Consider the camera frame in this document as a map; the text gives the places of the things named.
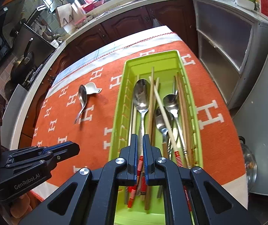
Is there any pale chopstick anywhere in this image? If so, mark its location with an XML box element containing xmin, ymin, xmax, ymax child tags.
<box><xmin>127</xmin><ymin>75</ymin><xmax>141</xmax><ymax>208</ymax></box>

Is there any brown wooden chopstick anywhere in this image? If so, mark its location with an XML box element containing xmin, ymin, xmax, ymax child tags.
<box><xmin>176</xmin><ymin>72</ymin><xmax>194</xmax><ymax>168</ymax></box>

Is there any light bamboo chopstick red end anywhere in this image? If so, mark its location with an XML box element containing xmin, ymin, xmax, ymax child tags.
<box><xmin>149</xmin><ymin>76</ymin><xmax>183</xmax><ymax>167</ymax></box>

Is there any steel fork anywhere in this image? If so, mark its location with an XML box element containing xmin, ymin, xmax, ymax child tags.
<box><xmin>155</xmin><ymin>106</ymin><xmax>173</xmax><ymax>160</ymax></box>

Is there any dark steel spoon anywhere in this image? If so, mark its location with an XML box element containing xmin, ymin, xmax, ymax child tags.
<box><xmin>74</xmin><ymin>85</ymin><xmax>88</xmax><ymax>123</ymax></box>

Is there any white ceramic spoon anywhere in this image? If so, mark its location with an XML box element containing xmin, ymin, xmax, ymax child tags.
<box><xmin>85</xmin><ymin>82</ymin><xmax>102</xmax><ymax>95</ymax></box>

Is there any large steel spoon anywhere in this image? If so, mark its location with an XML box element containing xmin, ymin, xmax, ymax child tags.
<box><xmin>133</xmin><ymin>79</ymin><xmax>150</xmax><ymax>156</ymax></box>

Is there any green plastic utensil tray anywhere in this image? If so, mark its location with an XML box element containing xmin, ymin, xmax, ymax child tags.
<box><xmin>108</xmin><ymin>50</ymin><xmax>203</xmax><ymax>224</ymax></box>

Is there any orange H-pattern blanket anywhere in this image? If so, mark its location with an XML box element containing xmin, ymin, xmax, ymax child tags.
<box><xmin>32</xmin><ymin>26</ymin><xmax>248</xmax><ymax>206</ymax></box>

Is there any grey cabinet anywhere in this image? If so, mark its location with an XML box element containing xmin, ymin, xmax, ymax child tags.
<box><xmin>193</xmin><ymin>0</ymin><xmax>268</xmax><ymax>109</ymax></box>

